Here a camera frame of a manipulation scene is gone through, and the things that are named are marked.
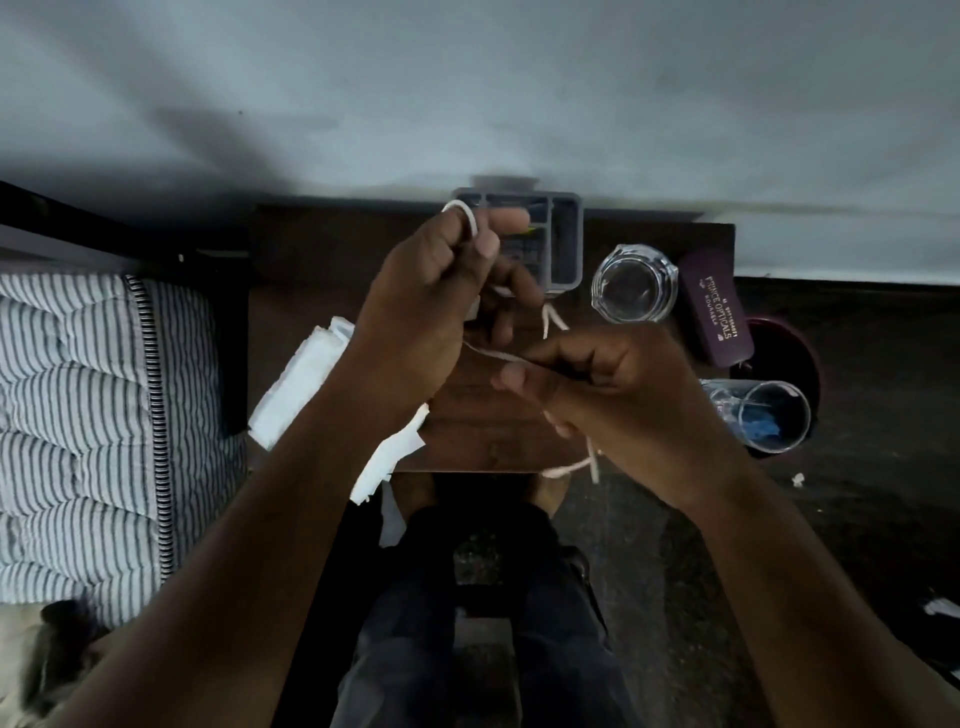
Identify grey plastic organizer tray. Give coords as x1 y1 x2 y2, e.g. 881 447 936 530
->
452 190 585 293

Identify maroon spectacle case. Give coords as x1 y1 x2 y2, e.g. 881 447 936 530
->
676 248 756 369

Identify torn white tissue piece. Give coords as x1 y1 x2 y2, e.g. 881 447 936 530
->
348 403 431 506

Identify beige cloth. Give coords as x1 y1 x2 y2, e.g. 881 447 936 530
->
0 598 115 728

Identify striped mattress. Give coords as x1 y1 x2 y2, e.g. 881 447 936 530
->
0 270 253 629

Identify person's left forearm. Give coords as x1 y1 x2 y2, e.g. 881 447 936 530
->
45 367 468 728

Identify person's right forearm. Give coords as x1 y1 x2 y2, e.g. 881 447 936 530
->
673 442 960 728

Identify white cord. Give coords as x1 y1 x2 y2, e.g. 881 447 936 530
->
440 198 603 483

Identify clear glass beaker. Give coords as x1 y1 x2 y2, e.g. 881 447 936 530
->
697 378 814 458

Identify blue scrap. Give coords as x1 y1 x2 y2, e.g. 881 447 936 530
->
742 408 786 445

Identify dark red bowl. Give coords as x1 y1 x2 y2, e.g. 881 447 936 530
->
738 316 823 460

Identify person's right hand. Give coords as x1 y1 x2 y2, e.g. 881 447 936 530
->
490 322 745 513

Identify dark trousers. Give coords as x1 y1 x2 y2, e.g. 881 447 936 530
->
333 501 640 728

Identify clear glass bowl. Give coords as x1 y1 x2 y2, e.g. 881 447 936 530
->
589 243 681 326

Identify person's left hand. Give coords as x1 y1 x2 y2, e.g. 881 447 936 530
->
351 207 546 423

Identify folded white tissue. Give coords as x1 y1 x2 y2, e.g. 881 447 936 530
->
246 315 358 453

